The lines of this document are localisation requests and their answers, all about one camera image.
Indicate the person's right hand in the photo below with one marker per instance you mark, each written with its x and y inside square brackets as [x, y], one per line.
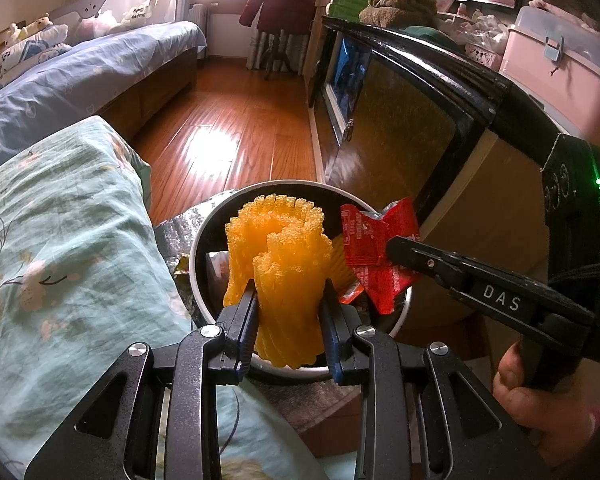
[540, 410]

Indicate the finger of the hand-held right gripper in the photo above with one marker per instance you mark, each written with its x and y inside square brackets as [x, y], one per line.
[415, 255]

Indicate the bed with blue sheet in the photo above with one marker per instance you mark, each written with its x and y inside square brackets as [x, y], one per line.
[80, 65]

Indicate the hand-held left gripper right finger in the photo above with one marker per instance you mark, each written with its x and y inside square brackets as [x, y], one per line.
[332, 355]

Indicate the red snack packet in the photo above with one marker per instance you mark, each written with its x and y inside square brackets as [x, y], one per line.
[375, 250]

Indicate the grey bed guard rail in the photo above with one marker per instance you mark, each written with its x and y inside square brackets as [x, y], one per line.
[115, 5]

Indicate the wooden coat stand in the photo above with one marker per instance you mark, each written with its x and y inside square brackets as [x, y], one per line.
[275, 55]

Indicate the black bin with white rim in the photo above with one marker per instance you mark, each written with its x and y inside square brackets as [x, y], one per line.
[200, 260]

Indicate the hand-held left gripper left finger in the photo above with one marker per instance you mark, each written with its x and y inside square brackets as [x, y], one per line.
[244, 327]

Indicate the pink storage box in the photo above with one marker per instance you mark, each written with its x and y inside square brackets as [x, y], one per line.
[565, 55]

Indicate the silver foil mat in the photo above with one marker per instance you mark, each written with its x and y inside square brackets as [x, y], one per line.
[180, 225]

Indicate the wooden wardrobe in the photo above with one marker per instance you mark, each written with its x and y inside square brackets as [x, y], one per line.
[322, 35]

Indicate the white plush dog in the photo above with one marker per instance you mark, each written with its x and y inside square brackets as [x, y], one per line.
[27, 27]

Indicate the black glass cabinet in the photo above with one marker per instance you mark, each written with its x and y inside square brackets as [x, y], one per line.
[405, 125]

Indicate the brown towel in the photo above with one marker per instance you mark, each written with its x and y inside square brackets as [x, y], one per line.
[400, 2]

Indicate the short orange foam net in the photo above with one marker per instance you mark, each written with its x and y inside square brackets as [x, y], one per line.
[280, 270]

